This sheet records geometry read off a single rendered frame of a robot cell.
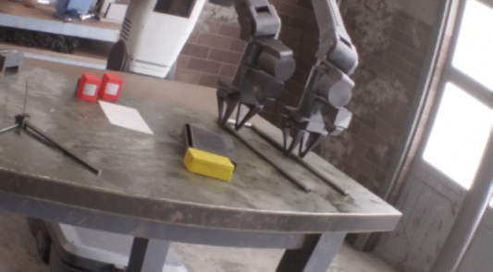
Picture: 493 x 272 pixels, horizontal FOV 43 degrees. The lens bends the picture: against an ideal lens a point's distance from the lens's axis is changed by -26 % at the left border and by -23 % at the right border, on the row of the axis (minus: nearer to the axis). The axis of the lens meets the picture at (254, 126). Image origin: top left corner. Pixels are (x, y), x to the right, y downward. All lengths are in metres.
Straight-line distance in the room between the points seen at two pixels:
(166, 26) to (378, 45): 2.04
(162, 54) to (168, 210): 1.18
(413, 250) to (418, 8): 1.36
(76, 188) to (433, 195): 2.93
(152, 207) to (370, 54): 3.10
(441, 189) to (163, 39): 1.97
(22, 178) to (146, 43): 1.32
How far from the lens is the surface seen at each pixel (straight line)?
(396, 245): 4.02
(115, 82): 1.68
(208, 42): 4.28
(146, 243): 2.11
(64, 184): 1.13
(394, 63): 4.08
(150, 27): 2.32
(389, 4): 4.18
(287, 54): 1.69
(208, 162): 1.41
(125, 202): 1.19
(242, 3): 1.73
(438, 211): 3.84
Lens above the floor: 1.30
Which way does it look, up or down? 13 degrees down
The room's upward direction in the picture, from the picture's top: 21 degrees clockwise
